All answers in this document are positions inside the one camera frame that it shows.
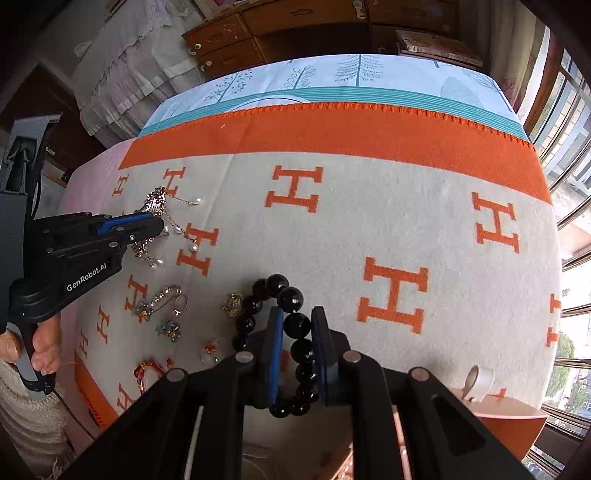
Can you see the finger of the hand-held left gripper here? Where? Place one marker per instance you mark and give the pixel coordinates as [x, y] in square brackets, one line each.
[120, 222]
[143, 230]

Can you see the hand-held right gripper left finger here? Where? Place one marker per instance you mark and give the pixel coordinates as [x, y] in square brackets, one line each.
[275, 355]

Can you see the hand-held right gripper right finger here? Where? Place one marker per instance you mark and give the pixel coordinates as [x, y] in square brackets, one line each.
[323, 355]

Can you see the gold crystal brooch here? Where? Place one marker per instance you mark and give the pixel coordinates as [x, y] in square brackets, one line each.
[157, 201]

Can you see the gold pearl pin brooch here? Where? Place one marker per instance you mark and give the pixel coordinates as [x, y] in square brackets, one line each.
[159, 297]

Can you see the red bangle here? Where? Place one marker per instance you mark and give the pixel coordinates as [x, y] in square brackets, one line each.
[141, 369]

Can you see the pink jewelry box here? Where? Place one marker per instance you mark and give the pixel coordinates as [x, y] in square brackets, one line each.
[508, 415]

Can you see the person's left forearm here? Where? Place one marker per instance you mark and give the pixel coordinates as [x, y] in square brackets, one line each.
[27, 415]

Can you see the person's left hand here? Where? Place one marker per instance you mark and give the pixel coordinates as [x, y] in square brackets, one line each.
[44, 346]

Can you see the small red earring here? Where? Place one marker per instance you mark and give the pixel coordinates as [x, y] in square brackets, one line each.
[211, 346]

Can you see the small gold brooch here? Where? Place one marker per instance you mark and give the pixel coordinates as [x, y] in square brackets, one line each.
[233, 304]

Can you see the blue enamel brooch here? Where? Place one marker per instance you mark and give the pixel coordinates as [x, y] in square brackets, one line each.
[167, 330]

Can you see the dark wooden furniture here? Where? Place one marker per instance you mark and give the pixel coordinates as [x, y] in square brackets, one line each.
[69, 134]

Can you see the beige and orange patterned blanket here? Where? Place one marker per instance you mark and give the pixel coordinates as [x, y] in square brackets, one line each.
[369, 207]

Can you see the white wristband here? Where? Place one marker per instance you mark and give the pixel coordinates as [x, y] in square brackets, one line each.
[482, 376]

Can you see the white lace cloth cover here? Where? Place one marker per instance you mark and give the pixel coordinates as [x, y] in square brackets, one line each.
[129, 60]

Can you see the tree print bedsheet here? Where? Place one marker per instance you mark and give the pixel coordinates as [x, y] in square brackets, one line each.
[323, 74]

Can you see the wooden cabinet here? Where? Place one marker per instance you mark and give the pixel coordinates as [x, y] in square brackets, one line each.
[277, 23]

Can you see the barred window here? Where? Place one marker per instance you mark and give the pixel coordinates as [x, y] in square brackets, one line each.
[568, 115]

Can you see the pale floral curtain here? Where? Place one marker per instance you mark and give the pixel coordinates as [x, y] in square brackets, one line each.
[512, 46]

